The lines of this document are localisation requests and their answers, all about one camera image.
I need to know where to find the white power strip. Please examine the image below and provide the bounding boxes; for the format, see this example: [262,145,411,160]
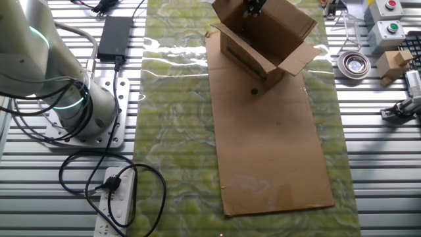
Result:
[93,167,137,237]

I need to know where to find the black clamp stand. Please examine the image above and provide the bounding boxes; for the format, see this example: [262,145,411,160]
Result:
[324,0,339,20]

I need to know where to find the black power adapter brick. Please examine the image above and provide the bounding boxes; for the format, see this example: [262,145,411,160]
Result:
[97,16,134,63]

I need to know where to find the metal clamp bracket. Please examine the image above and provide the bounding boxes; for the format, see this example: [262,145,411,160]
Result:
[380,97,421,125]

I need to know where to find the black keyboard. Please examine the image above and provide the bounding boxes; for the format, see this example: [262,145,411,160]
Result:
[397,31,421,72]

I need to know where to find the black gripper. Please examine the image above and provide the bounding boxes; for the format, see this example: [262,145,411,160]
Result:
[242,0,268,18]

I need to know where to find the black power cord with plug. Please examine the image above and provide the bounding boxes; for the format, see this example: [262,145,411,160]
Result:
[58,55,168,237]

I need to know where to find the green marble pattern mat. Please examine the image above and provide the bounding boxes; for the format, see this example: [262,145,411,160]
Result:
[126,0,362,237]

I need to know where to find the small cardboard block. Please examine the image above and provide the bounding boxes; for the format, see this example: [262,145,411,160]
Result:
[376,49,414,88]

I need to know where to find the grey box green button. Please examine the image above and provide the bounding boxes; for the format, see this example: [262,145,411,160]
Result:
[366,20,410,55]

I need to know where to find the thick grey robot cable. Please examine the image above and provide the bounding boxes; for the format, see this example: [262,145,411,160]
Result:
[52,21,99,80]

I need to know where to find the black cables at robot base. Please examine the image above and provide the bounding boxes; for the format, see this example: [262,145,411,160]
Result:
[0,75,95,143]

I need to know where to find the flat brown cardboard sheet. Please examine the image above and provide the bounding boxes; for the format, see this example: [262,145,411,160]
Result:
[204,31,335,217]

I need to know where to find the grey box red button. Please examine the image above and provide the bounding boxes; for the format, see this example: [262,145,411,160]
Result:
[363,0,405,23]

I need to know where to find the black bundled cord red tip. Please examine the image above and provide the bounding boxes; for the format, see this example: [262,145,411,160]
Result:
[70,0,147,20]

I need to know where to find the brown cardboard box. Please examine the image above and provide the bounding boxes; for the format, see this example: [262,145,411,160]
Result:
[210,0,322,87]

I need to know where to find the white ribbed device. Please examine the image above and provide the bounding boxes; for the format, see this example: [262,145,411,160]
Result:
[404,69,421,99]

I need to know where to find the round silver dish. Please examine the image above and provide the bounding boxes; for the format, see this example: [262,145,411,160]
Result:
[337,50,372,80]

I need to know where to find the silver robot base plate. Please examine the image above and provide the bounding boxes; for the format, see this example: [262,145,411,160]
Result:
[44,77,131,149]

